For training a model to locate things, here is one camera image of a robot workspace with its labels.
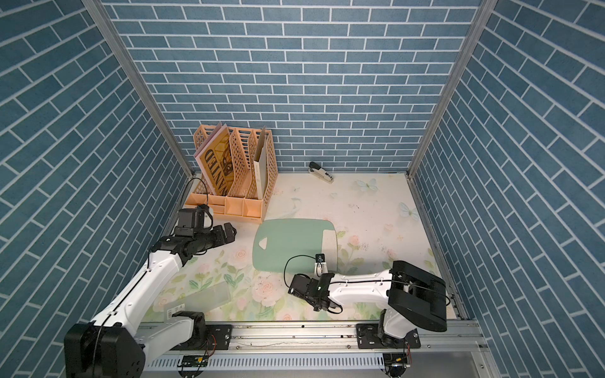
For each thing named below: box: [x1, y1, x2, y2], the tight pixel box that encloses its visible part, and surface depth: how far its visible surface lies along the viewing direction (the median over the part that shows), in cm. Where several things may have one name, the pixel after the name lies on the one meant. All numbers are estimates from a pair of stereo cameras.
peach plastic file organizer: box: [185, 124, 279, 223], surface depth 102 cm
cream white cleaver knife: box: [321, 229, 338, 274], surface depth 98 cm
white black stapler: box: [308, 161, 335, 185], surface depth 121 cm
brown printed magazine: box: [193, 122, 233, 197], surface depth 98 cm
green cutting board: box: [252, 218, 335, 273], surface depth 98 cm
